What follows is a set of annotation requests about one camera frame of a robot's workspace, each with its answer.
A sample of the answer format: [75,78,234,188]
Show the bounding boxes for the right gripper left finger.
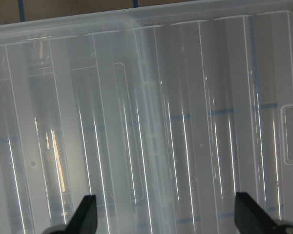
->
[64,195,98,234]

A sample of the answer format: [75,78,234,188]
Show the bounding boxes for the clear plastic storage box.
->
[0,29,177,234]

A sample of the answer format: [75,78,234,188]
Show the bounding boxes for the clear plastic box lid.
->
[0,0,293,234]

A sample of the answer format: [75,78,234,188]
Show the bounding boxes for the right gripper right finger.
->
[234,192,286,234]

